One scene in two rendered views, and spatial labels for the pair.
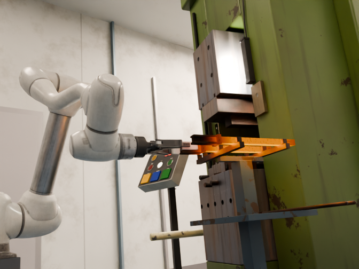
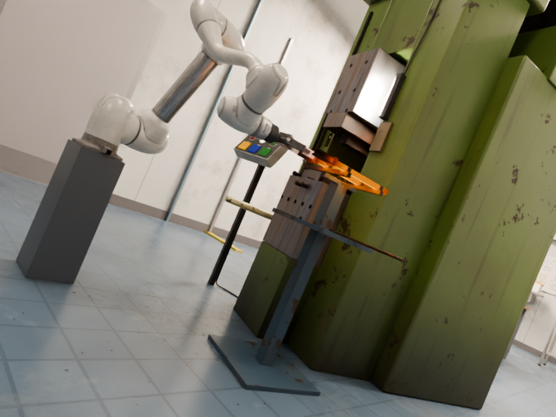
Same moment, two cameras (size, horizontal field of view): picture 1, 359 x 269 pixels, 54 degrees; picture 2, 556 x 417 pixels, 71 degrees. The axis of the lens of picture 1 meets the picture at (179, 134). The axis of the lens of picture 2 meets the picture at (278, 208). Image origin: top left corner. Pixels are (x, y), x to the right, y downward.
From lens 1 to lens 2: 0.37 m
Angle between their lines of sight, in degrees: 16
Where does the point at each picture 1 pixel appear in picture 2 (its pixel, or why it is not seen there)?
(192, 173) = not seen: hidden behind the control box
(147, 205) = (222, 160)
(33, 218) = (146, 136)
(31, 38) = not seen: outside the picture
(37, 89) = (207, 30)
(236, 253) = (292, 247)
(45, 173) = (172, 103)
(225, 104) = (350, 123)
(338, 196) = (393, 247)
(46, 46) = not seen: outside the picture
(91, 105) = (256, 84)
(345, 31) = (486, 119)
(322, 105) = (427, 173)
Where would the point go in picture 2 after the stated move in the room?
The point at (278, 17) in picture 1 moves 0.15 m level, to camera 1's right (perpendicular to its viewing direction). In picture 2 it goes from (441, 76) to (466, 88)
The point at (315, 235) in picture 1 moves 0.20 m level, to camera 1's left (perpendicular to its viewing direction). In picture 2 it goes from (358, 266) to (323, 251)
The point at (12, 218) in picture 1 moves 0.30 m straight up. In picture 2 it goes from (130, 127) to (156, 67)
